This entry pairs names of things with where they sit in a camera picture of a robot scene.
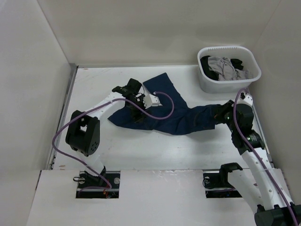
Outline grey garment in basket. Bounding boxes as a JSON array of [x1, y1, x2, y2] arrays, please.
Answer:
[[207, 56, 253, 81]]

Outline dark blue denim trousers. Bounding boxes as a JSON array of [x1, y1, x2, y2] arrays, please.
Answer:
[[108, 73, 221, 135]]

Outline white plastic laundry basket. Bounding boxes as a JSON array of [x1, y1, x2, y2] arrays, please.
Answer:
[[198, 46, 261, 94]]

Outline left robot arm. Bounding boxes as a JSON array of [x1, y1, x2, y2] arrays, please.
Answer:
[[65, 79, 146, 188]]

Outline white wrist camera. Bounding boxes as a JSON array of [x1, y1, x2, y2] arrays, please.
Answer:
[[238, 91, 253, 106], [143, 94, 161, 109]]

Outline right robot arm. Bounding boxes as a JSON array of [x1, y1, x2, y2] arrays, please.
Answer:
[[214, 97, 301, 226]]

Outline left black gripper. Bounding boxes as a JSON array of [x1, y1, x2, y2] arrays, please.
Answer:
[[127, 96, 152, 123]]

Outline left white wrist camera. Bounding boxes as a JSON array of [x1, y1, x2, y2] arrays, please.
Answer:
[[143, 94, 161, 109]]

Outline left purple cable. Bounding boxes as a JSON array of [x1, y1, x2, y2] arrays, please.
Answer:
[[52, 91, 174, 196]]

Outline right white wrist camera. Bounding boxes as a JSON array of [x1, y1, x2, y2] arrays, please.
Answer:
[[238, 91, 253, 106]]

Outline black garment in basket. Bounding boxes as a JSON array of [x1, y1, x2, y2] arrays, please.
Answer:
[[199, 55, 244, 81]]

